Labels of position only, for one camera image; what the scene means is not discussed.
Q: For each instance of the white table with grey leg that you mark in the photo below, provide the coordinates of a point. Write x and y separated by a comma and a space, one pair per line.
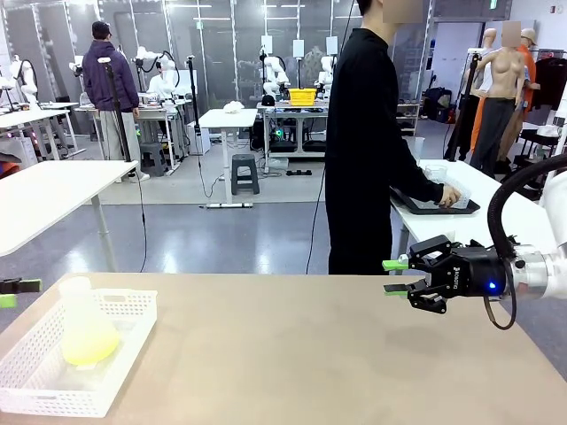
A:
53, 190

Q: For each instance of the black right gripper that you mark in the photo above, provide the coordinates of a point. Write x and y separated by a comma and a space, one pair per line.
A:
476, 272

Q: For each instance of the small white background table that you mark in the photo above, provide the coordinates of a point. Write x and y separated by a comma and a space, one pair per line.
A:
228, 118

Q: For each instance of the black power strip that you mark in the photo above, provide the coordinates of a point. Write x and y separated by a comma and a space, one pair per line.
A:
301, 172

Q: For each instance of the white power strip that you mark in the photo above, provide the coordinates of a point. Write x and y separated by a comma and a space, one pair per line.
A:
230, 205

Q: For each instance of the large white side table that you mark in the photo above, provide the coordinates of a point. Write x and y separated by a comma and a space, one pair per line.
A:
443, 226

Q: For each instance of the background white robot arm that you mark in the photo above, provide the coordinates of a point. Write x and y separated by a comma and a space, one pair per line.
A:
26, 79
327, 73
274, 75
161, 82

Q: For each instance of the wooden shoe rack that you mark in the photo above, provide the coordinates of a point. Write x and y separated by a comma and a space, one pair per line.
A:
409, 119

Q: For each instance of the black light stand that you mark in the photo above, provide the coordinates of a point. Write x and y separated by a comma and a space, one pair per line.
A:
193, 97

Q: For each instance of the mannequin in orange clothes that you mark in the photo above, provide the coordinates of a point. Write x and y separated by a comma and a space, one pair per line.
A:
529, 57

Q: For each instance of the white crumpled cloth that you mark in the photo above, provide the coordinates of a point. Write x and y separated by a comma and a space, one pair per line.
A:
233, 107

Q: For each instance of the person in purple jacket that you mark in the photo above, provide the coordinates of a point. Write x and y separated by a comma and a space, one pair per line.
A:
108, 79

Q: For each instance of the black plastic tray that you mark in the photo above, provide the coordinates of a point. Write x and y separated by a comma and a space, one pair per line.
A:
412, 206

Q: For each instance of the bare beige mannequin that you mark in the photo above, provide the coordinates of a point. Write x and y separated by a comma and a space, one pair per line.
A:
502, 88

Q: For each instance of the white computer case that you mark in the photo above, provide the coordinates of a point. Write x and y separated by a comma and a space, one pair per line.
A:
198, 138

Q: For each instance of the black tripod beside mannequins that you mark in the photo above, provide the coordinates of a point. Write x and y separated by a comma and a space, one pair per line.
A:
463, 102

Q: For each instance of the person's right forearm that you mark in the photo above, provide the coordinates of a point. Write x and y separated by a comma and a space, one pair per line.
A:
421, 186

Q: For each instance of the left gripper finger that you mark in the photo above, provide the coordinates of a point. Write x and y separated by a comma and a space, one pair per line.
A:
26, 285
8, 301

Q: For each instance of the background white desk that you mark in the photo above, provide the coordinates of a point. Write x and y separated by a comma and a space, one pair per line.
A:
31, 116

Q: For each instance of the yellow plastic basket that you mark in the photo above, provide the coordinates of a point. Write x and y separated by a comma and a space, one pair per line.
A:
302, 96

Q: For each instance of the person in black sweater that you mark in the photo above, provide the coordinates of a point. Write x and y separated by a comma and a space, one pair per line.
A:
363, 133

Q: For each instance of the translucent plastic Erlenmeyer flask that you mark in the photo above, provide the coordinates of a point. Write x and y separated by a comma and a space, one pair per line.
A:
88, 336

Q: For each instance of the white mannequin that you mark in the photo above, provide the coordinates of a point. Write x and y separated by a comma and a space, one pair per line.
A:
489, 40

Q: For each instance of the background metal frame workbench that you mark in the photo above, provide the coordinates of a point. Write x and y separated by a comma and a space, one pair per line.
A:
292, 110

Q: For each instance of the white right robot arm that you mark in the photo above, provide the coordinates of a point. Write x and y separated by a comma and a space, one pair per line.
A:
542, 270

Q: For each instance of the black bag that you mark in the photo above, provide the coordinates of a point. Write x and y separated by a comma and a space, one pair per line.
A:
436, 104

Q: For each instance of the black camera tripod stand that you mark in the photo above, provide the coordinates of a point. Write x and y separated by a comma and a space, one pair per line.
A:
118, 115

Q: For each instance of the dark grey plastic stool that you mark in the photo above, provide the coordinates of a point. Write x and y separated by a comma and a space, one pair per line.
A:
245, 170

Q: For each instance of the person's right hand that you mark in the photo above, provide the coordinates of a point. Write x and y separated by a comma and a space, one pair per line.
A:
451, 197

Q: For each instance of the black hanging garment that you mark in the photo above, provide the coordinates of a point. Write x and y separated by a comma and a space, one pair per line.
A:
549, 84

